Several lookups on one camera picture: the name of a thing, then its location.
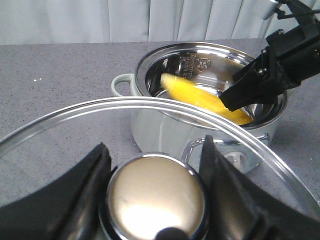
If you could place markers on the yellow corn cob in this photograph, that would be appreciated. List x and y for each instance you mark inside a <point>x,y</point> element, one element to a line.
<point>186,91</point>

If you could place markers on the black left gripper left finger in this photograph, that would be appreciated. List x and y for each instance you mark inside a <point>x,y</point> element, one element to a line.
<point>65,209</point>

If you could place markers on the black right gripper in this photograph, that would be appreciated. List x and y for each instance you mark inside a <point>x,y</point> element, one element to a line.
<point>290,57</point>

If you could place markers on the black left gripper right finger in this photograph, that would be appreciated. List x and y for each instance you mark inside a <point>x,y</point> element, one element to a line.
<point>240,210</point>

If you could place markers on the white pleated curtain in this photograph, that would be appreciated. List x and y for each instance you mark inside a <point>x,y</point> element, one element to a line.
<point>112,21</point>

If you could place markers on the pale green electric cooking pot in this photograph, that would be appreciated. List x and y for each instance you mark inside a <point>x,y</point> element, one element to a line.
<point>210,66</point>

